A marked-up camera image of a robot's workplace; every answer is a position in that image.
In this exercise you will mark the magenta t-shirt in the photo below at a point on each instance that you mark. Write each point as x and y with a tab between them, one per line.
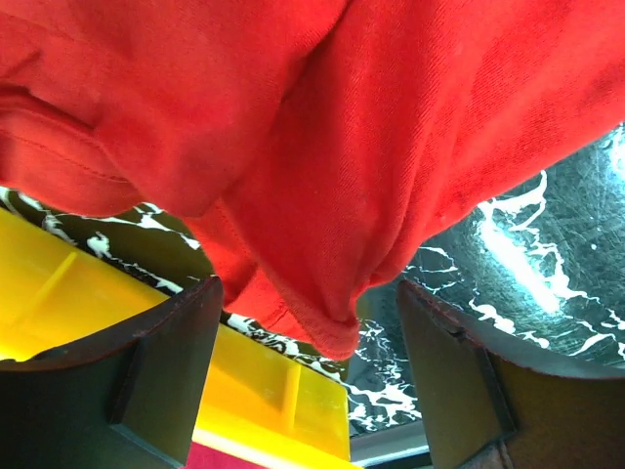
202	457

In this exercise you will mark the red t-shirt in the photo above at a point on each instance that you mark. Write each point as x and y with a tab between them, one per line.
310	146

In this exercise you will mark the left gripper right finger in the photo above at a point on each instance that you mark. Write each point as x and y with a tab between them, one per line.
491	400

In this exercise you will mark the yellow plastic bin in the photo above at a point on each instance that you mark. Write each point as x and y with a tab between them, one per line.
256	404

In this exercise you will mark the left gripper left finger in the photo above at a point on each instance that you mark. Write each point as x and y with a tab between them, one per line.
124	397

